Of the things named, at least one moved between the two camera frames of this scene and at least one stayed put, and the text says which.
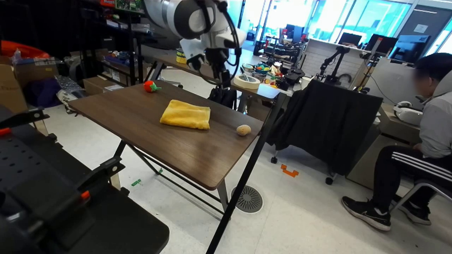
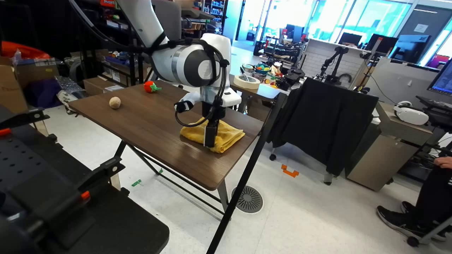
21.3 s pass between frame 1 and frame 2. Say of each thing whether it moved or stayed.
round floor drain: stayed
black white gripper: moved
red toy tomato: stayed
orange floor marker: stayed
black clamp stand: stayed
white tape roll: stayed
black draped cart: stayed
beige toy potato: moved
